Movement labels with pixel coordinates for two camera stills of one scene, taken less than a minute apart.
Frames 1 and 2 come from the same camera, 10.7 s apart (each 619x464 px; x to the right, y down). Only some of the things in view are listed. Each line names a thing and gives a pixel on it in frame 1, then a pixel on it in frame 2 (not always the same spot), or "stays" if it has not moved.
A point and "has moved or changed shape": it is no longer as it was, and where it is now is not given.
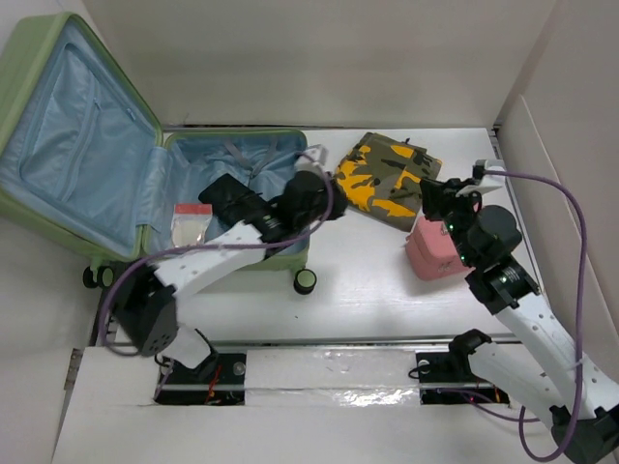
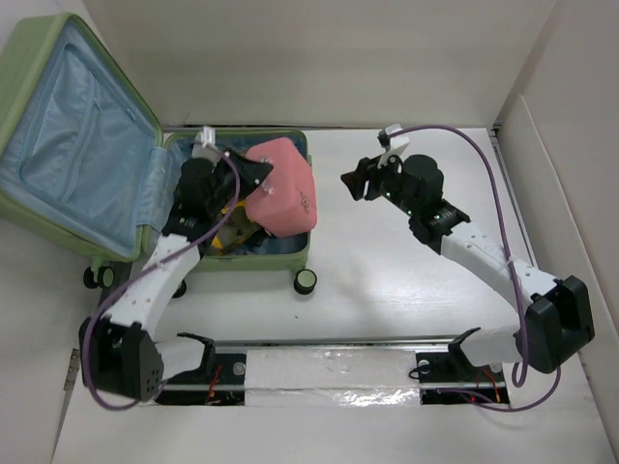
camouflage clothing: [381, 177] has moved or changed shape
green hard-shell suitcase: [82, 159] stays
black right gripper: [436, 195] -> [368, 170]
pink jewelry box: [430, 251] -> [284, 202]
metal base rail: [353, 373] stays
